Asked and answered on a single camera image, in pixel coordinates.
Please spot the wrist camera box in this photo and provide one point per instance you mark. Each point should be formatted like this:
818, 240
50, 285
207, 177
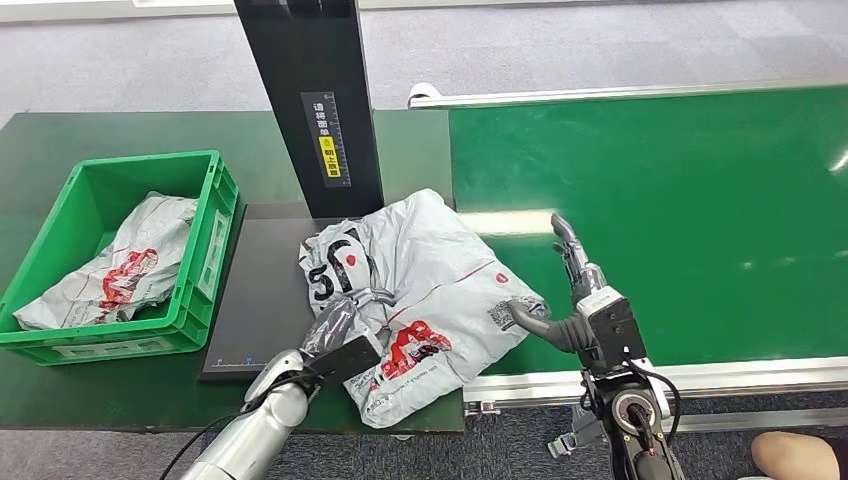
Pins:
613, 328
348, 361

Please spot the dark scanner platform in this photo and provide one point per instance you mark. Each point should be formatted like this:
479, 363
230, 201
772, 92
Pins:
265, 291

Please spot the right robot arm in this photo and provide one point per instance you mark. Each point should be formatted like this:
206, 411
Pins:
636, 424

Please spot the person's knee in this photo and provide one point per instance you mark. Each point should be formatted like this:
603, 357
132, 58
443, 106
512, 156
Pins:
795, 457

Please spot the large grey printed package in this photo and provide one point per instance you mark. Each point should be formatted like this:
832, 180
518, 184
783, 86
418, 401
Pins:
437, 265

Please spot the black inbound machine column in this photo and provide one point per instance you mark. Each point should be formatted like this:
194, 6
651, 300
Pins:
291, 66

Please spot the small grey printed package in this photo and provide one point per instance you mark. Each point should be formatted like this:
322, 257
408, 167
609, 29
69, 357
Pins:
132, 265

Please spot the green plastic crate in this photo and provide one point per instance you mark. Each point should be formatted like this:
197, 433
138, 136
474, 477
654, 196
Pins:
199, 278

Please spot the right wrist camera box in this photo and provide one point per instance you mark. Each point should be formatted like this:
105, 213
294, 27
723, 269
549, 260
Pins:
613, 328

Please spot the yellow and grey column label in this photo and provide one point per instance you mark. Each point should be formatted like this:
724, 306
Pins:
328, 139

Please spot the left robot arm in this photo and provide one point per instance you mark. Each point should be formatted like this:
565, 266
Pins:
265, 417

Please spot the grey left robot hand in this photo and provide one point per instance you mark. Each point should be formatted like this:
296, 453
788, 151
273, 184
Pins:
331, 321

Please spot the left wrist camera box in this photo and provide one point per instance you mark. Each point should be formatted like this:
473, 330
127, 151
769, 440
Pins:
348, 361

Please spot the green conveyor belt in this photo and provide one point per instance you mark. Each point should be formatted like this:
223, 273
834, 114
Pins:
662, 218

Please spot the aluminium conveyor frame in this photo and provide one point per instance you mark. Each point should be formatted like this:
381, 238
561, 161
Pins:
729, 378

